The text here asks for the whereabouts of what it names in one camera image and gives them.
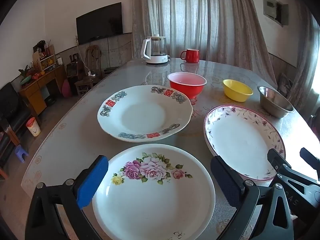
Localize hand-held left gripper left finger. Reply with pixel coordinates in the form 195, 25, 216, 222
25, 155, 109, 240

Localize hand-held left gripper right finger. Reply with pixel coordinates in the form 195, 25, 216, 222
210, 156, 294, 240

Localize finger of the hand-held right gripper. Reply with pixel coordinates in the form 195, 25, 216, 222
267, 149, 320, 187
300, 147, 320, 170

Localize white plate purple floral rim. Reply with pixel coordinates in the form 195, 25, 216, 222
204, 105, 286, 182

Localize stainless steel bowl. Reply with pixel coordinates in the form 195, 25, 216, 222
257, 86, 295, 119

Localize white plate with pink roses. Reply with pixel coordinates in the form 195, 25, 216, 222
92, 144, 216, 240

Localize yellow plastic bowl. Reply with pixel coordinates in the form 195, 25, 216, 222
222, 79, 254, 102

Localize white plate with red characters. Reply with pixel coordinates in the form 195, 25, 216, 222
97, 85, 193, 143

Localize red plastic bowl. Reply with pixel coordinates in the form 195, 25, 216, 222
167, 72, 208, 100

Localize small blue plastic stool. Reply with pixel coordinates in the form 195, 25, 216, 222
14, 144, 29, 164

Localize patterned bag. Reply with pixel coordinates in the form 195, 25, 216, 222
277, 72, 293, 95

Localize white and red trash bin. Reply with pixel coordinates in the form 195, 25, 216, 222
26, 117, 41, 137

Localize beige side curtain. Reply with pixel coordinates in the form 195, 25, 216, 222
292, 5, 320, 110

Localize pink bag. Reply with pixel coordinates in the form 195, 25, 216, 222
62, 79, 73, 98

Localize wooden chair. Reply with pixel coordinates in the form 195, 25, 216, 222
74, 45, 103, 96

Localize wooden desk cabinet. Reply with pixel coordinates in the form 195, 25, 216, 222
19, 64, 67, 115

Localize black armchair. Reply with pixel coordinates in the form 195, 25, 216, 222
0, 82, 38, 170

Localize small dark box appliance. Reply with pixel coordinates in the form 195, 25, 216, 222
66, 62, 79, 78

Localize red mug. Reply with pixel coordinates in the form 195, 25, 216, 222
180, 48, 200, 63

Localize wooden shelf with ornaments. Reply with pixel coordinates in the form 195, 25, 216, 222
32, 40, 57, 71

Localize white electric glass kettle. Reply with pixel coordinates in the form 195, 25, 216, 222
141, 34, 169, 64

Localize black flat television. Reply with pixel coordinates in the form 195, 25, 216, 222
76, 2, 123, 45

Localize beige lace curtain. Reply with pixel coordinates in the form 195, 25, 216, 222
131, 0, 278, 85

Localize wall electrical panel box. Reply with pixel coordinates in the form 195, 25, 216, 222
262, 0, 290, 27

